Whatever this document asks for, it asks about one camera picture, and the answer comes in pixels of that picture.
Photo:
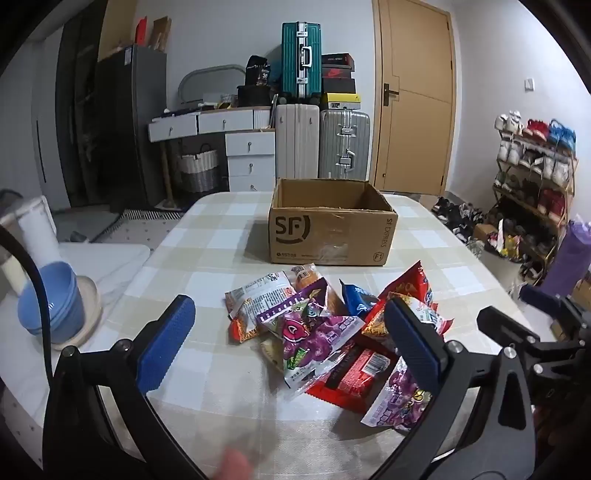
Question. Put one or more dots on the stack of blue bowls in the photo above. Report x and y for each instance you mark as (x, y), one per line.
(60, 304)

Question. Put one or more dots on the large flat cardboard sheet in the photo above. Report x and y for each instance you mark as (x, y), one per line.
(122, 23)

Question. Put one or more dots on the dark grey refrigerator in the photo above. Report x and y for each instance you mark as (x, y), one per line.
(129, 124)

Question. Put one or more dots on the purple yoga mat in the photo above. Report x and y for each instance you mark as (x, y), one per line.
(572, 258)

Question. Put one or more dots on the red chocolate cookie packet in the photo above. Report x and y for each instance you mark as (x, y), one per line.
(369, 369)
(339, 369)

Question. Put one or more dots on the brown cardboard piece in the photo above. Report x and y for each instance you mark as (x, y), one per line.
(161, 33)

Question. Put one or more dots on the yellow and black shoebox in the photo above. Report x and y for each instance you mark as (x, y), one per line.
(341, 101)

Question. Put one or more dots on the metal shoe rack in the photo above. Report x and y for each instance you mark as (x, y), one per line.
(570, 184)

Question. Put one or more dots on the blue cookie packet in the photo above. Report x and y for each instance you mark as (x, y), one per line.
(358, 300)

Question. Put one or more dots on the red paper bag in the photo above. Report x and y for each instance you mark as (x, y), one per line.
(141, 31)

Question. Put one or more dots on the beige suitcase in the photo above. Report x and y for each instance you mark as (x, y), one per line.
(298, 141)

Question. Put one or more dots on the yellow cake packet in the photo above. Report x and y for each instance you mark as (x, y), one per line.
(272, 353)

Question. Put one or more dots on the small brown cardboard box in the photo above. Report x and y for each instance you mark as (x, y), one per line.
(485, 231)

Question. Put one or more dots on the rows of racked shoes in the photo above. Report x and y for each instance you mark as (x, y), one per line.
(535, 157)

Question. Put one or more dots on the red and black shoebox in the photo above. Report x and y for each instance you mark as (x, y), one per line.
(338, 73)

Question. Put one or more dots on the black and white patterned rug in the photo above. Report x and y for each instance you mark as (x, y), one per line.
(138, 226)

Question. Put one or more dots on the silver suitcase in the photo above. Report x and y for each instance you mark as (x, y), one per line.
(344, 143)

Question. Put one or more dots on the white wardrobe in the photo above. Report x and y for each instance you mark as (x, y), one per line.
(27, 129)

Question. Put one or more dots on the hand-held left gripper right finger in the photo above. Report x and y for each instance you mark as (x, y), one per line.
(415, 344)

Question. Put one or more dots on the person's left hand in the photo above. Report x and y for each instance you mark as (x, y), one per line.
(235, 467)

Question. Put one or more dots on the thin black shoebox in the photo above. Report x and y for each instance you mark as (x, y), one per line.
(337, 60)

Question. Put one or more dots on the small white basket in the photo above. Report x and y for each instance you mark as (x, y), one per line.
(227, 98)

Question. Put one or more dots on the teal suitcase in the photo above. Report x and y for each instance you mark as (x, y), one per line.
(293, 60)

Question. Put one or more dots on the red triangular chips bag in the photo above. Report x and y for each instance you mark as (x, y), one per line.
(406, 282)

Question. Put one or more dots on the black round hat box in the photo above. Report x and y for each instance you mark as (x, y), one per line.
(253, 95)

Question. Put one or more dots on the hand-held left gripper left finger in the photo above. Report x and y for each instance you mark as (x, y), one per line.
(168, 344)

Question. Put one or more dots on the pile of loose shoes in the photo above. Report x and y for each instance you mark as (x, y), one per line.
(457, 217)

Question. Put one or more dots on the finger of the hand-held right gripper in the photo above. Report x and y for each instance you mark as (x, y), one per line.
(538, 299)
(503, 325)

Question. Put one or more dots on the black printed bag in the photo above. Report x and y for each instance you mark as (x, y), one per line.
(257, 70)

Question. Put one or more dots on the white desk with drawers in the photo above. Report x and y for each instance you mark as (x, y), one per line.
(244, 143)

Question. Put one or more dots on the beige round plate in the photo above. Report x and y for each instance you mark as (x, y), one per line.
(91, 314)

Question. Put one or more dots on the plain black shoebox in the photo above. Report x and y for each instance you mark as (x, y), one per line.
(339, 86)

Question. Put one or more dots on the black wardrobe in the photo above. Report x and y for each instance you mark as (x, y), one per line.
(76, 115)

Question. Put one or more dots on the orange bread packet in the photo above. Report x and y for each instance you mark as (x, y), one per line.
(307, 277)

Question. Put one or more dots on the grey oval frame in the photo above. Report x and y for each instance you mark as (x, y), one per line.
(207, 76)

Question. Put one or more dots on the wooden door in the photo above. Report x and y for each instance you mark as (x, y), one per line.
(415, 138)

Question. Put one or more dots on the grey and white woven basket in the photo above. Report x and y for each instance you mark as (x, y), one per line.
(198, 170)

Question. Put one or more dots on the white printed snack packet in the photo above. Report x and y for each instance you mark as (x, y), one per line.
(258, 295)

